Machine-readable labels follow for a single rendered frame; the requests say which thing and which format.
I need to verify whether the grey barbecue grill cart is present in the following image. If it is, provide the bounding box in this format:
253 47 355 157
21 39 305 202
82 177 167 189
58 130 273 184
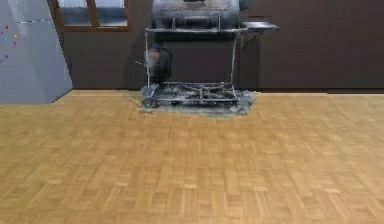
134 0 281 118

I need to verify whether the brown framed window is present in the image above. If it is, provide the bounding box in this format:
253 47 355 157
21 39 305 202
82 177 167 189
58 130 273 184
50 0 132 33

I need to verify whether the grey fridge with magnets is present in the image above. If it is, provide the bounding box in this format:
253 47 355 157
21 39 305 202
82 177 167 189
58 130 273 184
0 0 74 106

